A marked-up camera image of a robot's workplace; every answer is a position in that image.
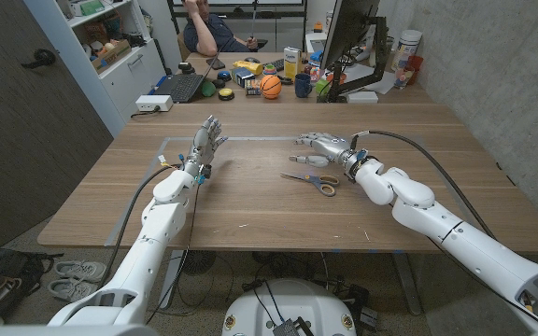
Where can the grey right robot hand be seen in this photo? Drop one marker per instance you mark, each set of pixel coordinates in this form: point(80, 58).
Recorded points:
point(334, 147)

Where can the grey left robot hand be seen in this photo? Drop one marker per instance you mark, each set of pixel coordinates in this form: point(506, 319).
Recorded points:
point(202, 142)

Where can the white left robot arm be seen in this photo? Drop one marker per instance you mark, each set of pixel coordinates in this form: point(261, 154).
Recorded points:
point(157, 224)

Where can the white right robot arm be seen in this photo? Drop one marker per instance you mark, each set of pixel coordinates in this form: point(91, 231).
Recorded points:
point(460, 242)

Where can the yellow push button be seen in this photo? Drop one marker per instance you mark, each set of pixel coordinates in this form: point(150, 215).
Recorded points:
point(226, 94)

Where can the flat white box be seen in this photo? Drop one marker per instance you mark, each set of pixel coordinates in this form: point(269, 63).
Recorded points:
point(362, 97)

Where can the black laptop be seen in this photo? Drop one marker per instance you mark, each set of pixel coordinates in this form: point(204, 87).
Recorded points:
point(180, 87)

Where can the black push button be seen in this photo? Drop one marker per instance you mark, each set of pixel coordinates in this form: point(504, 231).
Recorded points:
point(218, 84)

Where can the green cup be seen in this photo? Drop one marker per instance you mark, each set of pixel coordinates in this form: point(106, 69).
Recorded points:
point(321, 87)

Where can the white power box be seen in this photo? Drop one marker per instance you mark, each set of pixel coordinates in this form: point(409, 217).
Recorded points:
point(154, 102)

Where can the dark blue mug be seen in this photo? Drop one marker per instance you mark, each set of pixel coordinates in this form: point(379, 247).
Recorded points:
point(302, 86)

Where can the blue push button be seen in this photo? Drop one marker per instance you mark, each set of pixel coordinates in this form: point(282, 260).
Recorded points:
point(224, 75)

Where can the small colourful box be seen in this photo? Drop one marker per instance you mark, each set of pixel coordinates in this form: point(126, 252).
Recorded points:
point(253, 88)

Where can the dark blue box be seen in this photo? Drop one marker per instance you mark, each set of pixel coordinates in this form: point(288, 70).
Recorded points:
point(242, 76)

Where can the black phone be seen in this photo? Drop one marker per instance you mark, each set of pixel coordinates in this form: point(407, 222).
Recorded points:
point(216, 63)

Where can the small orange basketball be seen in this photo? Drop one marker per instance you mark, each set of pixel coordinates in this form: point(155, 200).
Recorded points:
point(271, 87)

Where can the yellow bottle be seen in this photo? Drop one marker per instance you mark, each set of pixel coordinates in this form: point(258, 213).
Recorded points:
point(249, 67)

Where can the white shelf cabinet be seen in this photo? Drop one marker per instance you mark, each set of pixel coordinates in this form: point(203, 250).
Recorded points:
point(133, 79)

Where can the yellow white carton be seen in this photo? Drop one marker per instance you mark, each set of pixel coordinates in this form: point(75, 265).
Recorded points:
point(292, 63)

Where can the tan chair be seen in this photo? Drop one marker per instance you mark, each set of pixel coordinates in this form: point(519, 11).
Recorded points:
point(184, 46)

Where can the black keyboard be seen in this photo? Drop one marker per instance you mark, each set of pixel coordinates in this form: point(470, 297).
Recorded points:
point(276, 64)

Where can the black monitor stand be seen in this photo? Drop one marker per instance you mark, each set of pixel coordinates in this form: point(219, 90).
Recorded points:
point(381, 51)

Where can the man in dark polo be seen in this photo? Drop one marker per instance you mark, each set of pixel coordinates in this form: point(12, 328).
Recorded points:
point(217, 32)

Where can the red cup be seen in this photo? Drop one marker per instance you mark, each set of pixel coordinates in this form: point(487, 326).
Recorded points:
point(414, 67)

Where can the black computer monitor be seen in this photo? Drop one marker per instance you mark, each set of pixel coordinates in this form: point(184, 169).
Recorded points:
point(348, 28)

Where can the black floor fan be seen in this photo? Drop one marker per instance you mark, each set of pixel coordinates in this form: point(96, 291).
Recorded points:
point(198, 262)

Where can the white wipes canister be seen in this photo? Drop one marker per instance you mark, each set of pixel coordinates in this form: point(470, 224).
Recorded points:
point(406, 46)

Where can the cardboard box with toys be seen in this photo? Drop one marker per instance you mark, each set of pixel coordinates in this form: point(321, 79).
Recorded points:
point(112, 57)

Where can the grey table leg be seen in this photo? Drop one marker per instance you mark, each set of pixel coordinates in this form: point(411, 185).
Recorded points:
point(170, 284)
point(408, 284)

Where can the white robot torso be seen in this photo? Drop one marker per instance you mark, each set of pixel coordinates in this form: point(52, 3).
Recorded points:
point(292, 305)

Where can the green box on shelf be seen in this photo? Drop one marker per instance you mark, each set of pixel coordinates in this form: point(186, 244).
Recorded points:
point(89, 7)

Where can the white grey sneaker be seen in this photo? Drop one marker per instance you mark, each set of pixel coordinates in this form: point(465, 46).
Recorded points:
point(70, 290)
point(80, 270)

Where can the black backpack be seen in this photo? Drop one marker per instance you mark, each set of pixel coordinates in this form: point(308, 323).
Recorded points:
point(3, 275)

